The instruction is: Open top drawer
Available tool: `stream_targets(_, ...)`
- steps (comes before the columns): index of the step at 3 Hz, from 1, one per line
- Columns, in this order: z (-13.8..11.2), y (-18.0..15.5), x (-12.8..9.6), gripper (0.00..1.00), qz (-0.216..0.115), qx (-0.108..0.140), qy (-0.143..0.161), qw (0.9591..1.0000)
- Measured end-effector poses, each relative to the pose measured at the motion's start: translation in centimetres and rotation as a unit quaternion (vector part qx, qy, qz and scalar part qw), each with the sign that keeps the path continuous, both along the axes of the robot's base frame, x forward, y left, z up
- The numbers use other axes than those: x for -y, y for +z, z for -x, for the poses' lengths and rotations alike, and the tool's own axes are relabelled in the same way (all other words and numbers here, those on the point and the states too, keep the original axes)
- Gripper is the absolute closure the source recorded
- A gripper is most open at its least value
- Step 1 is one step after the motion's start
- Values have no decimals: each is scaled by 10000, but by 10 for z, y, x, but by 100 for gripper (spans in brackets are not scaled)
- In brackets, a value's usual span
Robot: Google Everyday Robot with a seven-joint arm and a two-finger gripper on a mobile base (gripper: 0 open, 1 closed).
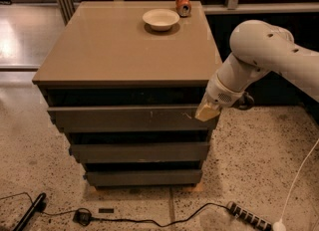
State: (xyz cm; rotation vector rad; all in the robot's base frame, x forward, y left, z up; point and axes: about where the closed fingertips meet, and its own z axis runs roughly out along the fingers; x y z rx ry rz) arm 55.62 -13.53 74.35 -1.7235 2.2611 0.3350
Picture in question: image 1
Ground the small black floor plate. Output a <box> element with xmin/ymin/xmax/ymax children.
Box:
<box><xmin>99</xmin><ymin>208</ymin><xmax>114</xmax><ymax>213</ymax></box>

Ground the black bar on floor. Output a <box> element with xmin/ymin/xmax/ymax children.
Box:
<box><xmin>13</xmin><ymin>192</ymin><xmax>46</xmax><ymax>231</ymax></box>

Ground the grey top drawer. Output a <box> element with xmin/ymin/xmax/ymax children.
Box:
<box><xmin>48</xmin><ymin>105</ymin><xmax>218</xmax><ymax>132</ymax></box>

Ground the black power adapter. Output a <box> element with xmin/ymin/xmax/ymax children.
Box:
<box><xmin>73</xmin><ymin>208</ymin><xmax>92</xmax><ymax>226</ymax></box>

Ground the white cable with plug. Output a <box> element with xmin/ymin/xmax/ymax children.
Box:
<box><xmin>272</xmin><ymin>138</ymin><xmax>319</xmax><ymax>231</ymax></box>

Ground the orange soda can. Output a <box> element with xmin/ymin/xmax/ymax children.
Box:
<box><xmin>175</xmin><ymin>0</ymin><xmax>191</xmax><ymax>17</ymax></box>

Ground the grey middle drawer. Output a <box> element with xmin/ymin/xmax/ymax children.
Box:
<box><xmin>70</xmin><ymin>142</ymin><xmax>209</xmax><ymax>163</ymax></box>

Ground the black power cable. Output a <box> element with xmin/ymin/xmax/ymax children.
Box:
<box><xmin>0</xmin><ymin>191</ymin><xmax>230</xmax><ymax>228</ymax></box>

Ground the grey bottom drawer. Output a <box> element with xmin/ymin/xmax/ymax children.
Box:
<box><xmin>85</xmin><ymin>169</ymin><xmax>202</xmax><ymax>187</ymax></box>

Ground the white bowl on cabinet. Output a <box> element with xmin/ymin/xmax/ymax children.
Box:
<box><xmin>143</xmin><ymin>9</ymin><xmax>179</xmax><ymax>32</ymax></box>

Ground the grey drawer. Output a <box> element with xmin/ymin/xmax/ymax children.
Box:
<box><xmin>70</xmin><ymin>142</ymin><xmax>209</xmax><ymax>163</ymax></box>
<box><xmin>48</xmin><ymin>105</ymin><xmax>218</xmax><ymax>132</ymax></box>
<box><xmin>85</xmin><ymin>169</ymin><xmax>202</xmax><ymax>187</ymax></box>

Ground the grey drawer cabinet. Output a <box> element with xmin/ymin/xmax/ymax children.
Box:
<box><xmin>33</xmin><ymin>1</ymin><xmax>221</xmax><ymax>174</ymax></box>

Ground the black power strip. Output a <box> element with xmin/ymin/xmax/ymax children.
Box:
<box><xmin>226</xmin><ymin>201</ymin><xmax>272</xmax><ymax>231</ymax></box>

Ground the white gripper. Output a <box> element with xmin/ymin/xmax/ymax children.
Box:
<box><xmin>195</xmin><ymin>75</ymin><xmax>255</xmax><ymax>121</ymax></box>

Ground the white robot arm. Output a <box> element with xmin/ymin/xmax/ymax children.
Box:
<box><xmin>195</xmin><ymin>20</ymin><xmax>319</xmax><ymax>121</ymax></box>

